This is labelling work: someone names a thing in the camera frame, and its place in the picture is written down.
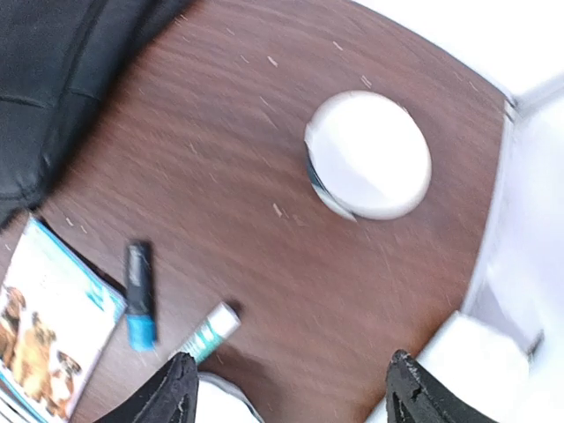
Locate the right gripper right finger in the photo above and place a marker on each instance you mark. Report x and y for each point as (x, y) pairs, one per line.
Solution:
(414, 395)

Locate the black student bag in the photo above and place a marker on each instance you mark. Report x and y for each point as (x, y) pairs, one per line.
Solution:
(58, 60)

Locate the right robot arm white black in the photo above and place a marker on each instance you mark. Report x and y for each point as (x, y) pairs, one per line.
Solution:
(472, 370)

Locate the white marker teal label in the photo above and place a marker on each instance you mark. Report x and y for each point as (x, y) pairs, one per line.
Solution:
(213, 331)

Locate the blue cap black highlighter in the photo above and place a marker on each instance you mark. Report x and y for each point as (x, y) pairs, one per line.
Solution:
(140, 311)

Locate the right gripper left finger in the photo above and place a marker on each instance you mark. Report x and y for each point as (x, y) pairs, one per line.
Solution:
(170, 395)

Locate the dark bowl white inside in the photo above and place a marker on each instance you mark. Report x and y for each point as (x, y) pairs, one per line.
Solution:
(366, 157)

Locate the dog picture book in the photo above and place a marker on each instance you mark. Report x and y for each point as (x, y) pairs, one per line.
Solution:
(57, 315)

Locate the white scalloped dish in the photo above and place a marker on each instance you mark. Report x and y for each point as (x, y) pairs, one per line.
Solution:
(220, 401)

